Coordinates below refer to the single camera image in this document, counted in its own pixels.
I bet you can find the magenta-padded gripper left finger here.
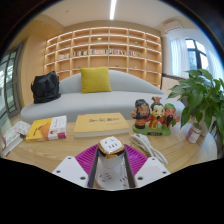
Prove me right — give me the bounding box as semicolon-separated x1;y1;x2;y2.
52;144;100;189

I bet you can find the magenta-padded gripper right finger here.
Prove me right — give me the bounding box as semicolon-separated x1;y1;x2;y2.
123;143;171;189

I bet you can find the white cube charger gold rim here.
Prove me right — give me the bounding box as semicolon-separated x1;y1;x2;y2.
97;135;126;169

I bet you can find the yellow and white book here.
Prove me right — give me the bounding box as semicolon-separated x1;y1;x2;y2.
25;115;68;142

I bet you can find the three cartoon warriors figurine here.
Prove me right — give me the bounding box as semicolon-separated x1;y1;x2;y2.
130;96;181;137

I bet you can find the large yellow book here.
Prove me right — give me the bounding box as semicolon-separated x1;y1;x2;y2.
73;112;131;139

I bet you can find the pink and white jar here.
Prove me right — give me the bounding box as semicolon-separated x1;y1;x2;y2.
185;122;203;144

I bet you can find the white patterned packet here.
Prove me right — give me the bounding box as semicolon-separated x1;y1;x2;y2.
13;120;32;136

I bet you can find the red and white booklet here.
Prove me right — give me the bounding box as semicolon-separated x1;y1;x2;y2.
0;126;25;157

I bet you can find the light grey curved sofa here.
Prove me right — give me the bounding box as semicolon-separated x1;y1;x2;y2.
20;69;186;125

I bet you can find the black bag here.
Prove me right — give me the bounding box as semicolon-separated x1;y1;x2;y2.
30;70;62;104

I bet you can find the potted green leafy plant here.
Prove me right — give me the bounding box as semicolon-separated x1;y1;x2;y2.
167;68;224;148

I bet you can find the yellow cushion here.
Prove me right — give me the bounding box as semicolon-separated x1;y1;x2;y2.
79;66;113;94

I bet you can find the grey framed glass door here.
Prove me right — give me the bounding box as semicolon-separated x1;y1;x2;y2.
0;41;24;119

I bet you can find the white sheer curtain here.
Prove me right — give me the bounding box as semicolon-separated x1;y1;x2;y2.
204;43;224;82
169;36;191;78

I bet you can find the dark framed window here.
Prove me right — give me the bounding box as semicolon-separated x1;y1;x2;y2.
184;38;211;72

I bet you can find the long ceiling light strip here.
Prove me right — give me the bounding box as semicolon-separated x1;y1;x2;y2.
109;0;118;21

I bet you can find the white power cable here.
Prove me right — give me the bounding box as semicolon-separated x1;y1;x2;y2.
129;132;169;167

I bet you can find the wooden wall shelf unit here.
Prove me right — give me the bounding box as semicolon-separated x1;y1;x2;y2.
43;26;163;89

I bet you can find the white wall air conditioner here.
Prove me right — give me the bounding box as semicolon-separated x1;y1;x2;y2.
163;20;184;34

